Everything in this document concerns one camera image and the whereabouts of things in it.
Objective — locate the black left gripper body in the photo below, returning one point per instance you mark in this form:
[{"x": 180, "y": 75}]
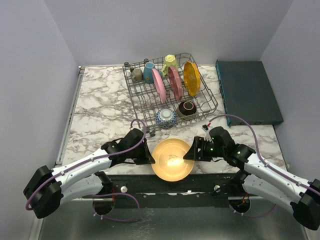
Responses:
[{"x": 137, "y": 155}]

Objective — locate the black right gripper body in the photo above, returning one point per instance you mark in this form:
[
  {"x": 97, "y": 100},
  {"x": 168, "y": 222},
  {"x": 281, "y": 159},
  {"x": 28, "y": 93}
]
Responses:
[{"x": 210, "y": 150}]

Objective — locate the beige bottom plate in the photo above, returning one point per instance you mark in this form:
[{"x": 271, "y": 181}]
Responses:
[{"x": 170, "y": 164}]

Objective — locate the red patterned glass bowl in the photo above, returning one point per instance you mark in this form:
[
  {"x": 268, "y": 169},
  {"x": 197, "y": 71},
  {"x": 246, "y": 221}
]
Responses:
[{"x": 166, "y": 118}]

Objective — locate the brown patterned bowl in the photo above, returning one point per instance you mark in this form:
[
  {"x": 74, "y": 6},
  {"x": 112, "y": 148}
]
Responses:
[{"x": 186, "y": 108}]

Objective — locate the grey wire dish rack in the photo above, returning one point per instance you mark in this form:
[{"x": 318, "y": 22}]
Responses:
[{"x": 146, "y": 100}]

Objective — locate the orange polka dot plate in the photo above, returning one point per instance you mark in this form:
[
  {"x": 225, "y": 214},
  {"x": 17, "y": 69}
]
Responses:
[{"x": 191, "y": 77}]

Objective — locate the blue floral mug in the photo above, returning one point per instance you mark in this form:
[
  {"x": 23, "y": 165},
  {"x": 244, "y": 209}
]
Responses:
[{"x": 147, "y": 72}]

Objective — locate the plain pink round plate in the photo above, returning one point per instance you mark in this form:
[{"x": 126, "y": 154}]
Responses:
[{"x": 159, "y": 85}]

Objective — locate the small grey cup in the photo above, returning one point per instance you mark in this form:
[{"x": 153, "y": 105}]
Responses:
[{"x": 137, "y": 75}]

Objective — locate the pale yellow mug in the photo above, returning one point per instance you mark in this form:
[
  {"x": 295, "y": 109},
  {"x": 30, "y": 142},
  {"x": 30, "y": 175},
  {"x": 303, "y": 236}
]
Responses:
[{"x": 169, "y": 61}]

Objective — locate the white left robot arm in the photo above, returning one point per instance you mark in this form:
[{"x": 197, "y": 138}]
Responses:
[{"x": 49, "y": 188}]

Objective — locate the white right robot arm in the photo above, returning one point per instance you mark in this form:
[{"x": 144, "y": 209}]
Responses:
[{"x": 258, "y": 176}]

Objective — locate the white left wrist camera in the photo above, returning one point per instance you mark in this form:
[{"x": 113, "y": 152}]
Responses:
[{"x": 144, "y": 130}]

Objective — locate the blue network switch box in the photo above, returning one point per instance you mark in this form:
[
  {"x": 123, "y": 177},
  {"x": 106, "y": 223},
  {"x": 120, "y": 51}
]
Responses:
[{"x": 247, "y": 93}]

